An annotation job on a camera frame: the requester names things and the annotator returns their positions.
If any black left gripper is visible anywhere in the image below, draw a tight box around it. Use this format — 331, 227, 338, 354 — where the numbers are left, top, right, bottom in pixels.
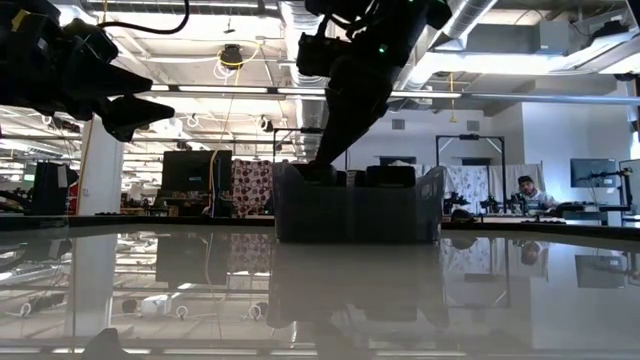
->
29, 19, 176, 143

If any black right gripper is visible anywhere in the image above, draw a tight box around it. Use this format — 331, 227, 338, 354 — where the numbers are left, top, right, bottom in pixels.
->
314, 14, 431, 164

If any white round column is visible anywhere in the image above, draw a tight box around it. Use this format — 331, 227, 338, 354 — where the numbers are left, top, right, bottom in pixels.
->
77, 117, 125, 217

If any black computer monitor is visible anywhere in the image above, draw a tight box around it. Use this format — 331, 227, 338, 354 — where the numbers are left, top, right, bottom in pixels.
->
161, 149, 234, 194

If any grey translucent plastic bin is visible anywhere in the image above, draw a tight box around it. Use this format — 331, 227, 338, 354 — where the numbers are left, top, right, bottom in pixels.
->
272, 162, 447, 245

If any black ceiling device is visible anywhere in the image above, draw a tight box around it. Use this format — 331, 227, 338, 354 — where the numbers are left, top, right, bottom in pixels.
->
219, 43, 244, 71

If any black cabinet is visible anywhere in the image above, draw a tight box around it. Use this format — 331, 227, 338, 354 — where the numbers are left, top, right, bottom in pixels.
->
32, 160, 80, 216

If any red dotted cloth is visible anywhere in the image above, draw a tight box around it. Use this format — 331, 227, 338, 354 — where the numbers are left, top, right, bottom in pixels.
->
230, 158, 275, 217

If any white hanging cloth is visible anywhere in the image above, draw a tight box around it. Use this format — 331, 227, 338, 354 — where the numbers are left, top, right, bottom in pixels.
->
442, 164, 546, 201

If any person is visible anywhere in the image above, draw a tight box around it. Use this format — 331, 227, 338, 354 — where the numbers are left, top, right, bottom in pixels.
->
514, 174, 559, 211

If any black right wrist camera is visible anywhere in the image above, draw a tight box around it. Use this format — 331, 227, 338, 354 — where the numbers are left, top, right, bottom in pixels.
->
296, 32, 351, 79

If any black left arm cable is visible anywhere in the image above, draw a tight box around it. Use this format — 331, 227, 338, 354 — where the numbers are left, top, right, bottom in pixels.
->
97, 0, 191, 36

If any black aluminium table frame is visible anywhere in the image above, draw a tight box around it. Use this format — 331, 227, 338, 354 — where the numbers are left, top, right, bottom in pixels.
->
0, 213, 640, 241

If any silver spiral air duct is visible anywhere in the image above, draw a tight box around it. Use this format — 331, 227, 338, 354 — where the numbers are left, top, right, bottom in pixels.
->
432, 0, 501, 41

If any black stand frame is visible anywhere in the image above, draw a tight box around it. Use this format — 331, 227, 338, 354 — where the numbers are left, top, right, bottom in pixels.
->
435, 133, 507, 216

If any grey ceiling duct box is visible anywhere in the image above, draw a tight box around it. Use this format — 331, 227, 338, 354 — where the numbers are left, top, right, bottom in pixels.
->
537, 19, 571, 55

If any dark wall monitor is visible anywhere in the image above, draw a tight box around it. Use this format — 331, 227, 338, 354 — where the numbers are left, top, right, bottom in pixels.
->
569, 158, 618, 189

